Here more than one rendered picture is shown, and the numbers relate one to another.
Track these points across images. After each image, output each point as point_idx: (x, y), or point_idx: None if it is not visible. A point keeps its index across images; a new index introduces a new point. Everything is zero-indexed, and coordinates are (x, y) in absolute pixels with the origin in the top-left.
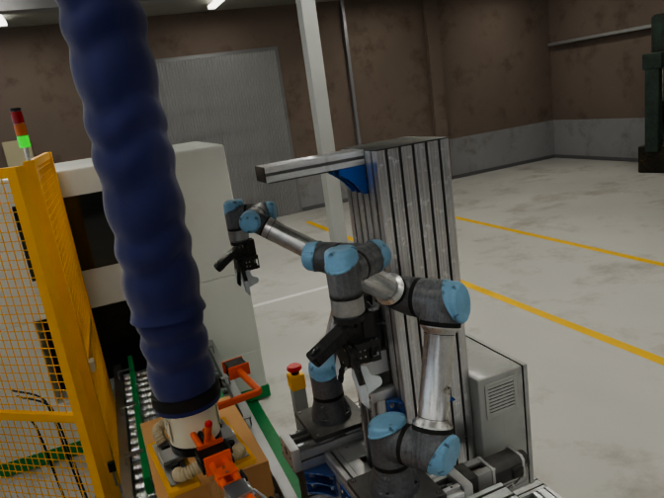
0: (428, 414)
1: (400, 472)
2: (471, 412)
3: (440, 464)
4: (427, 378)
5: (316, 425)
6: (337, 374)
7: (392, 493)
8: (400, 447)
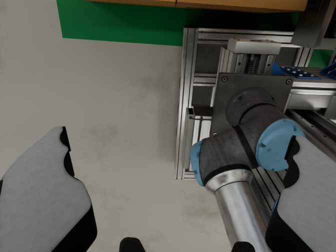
0: (227, 191)
1: (239, 120)
2: (264, 207)
3: (190, 151)
4: (251, 238)
5: None
6: (308, 150)
7: (235, 101)
8: (238, 137)
